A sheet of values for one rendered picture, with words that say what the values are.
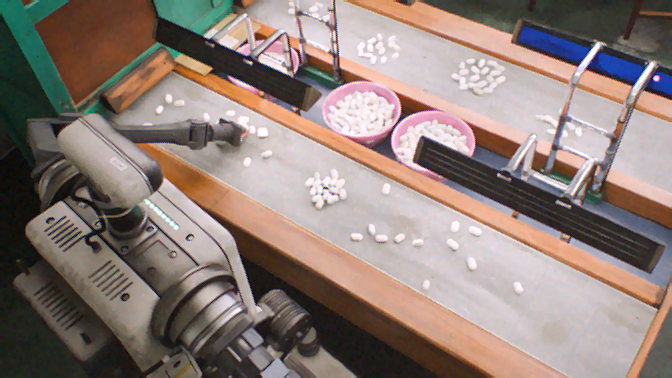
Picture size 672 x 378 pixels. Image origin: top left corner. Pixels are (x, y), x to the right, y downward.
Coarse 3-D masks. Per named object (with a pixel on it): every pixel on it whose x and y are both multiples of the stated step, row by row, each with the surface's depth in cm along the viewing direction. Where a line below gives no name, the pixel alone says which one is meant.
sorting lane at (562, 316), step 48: (144, 96) 245; (192, 96) 243; (288, 144) 225; (240, 192) 214; (288, 192) 212; (336, 240) 200; (432, 240) 197; (480, 240) 196; (432, 288) 187; (480, 288) 186; (528, 288) 185; (576, 288) 184; (528, 336) 177; (576, 336) 176; (624, 336) 175
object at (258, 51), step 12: (228, 24) 206; (216, 36) 203; (252, 36) 217; (276, 36) 202; (288, 36) 206; (252, 48) 221; (264, 48) 199; (288, 48) 210; (276, 60) 218; (288, 60) 213; (288, 72) 217; (264, 96) 238
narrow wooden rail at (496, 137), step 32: (256, 32) 260; (320, 64) 250; (352, 64) 244; (384, 96) 240; (416, 96) 232; (480, 128) 221; (512, 128) 219; (544, 160) 213; (576, 160) 209; (608, 192) 206; (640, 192) 200
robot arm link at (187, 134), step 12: (72, 120) 181; (132, 132) 191; (144, 132) 194; (156, 132) 196; (168, 132) 198; (180, 132) 200; (192, 132) 204; (204, 132) 206; (180, 144) 202; (192, 144) 204
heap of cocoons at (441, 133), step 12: (408, 132) 225; (420, 132) 227; (432, 132) 225; (444, 132) 226; (456, 132) 223; (408, 144) 222; (444, 144) 220; (456, 144) 220; (408, 156) 218; (420, 168) 215
